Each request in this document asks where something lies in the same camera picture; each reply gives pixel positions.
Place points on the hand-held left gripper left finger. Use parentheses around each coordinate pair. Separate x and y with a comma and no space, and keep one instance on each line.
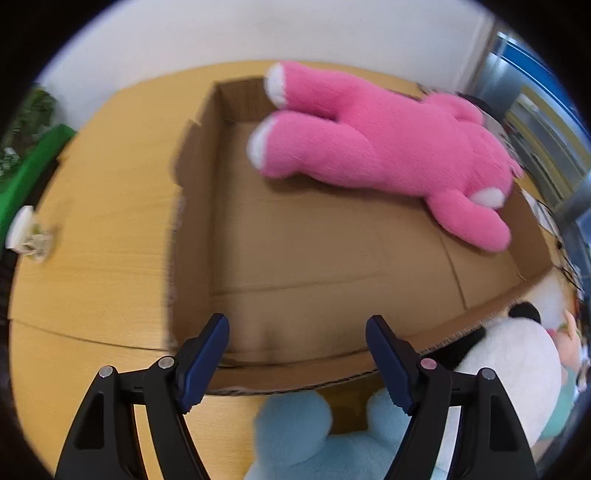
(203,364)

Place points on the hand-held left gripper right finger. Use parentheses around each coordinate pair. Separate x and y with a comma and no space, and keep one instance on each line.
(388,364)

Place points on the light blue plush toy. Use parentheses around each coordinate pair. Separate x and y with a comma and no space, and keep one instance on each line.
(295,438)

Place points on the white panda plush toy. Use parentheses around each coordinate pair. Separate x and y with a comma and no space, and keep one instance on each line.
(517,355)

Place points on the brown cardboard box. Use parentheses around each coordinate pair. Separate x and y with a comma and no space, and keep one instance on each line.
(300,240)

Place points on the pink pig plush toy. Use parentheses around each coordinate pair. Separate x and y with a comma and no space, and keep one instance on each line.
(570,346)

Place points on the white paper sheet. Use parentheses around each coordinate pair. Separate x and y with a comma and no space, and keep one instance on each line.
(545,217)

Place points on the printed paper cup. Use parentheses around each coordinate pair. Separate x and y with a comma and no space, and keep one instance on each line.
(21,226)

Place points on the green cloth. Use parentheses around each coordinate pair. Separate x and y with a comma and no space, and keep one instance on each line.
(32,161)

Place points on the large potted green plant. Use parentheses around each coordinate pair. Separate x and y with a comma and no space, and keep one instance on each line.
(32,110)

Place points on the blue wall banner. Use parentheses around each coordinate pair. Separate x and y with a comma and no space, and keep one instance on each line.
(531,64)

